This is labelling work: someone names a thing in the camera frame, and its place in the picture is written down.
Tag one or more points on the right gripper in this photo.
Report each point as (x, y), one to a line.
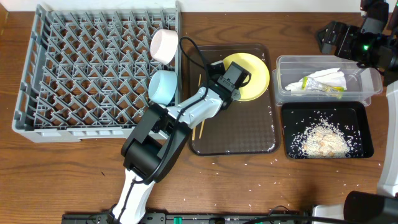
(350, 34)

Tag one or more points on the yellow plate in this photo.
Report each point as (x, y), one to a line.
(260, 76)

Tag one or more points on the wrapper and napkin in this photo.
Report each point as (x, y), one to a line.
(331, 80)

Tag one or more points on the light blue bowl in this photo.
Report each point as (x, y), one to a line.
(162, 87)

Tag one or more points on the white pink bowl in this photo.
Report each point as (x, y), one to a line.
(164, 45)

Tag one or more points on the rice and food scraps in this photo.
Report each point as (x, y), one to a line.
(324, 139)

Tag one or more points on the wooden chopstick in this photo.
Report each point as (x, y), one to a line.
(194, 129)
(201, 129)

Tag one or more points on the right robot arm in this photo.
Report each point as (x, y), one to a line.
(371, 45)

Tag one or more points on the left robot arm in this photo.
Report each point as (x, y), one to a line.
(154, 145)

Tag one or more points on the black waste tray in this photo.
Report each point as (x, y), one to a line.
(295, 116)

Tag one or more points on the grey dishwasher rack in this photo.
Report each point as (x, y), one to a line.
(86, 73)

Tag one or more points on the dark brown serving tray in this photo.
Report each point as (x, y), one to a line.
(246, 127)

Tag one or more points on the clear plastic bin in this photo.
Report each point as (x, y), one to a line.
(362, 83)

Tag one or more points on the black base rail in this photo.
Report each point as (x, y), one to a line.
(161, 218)

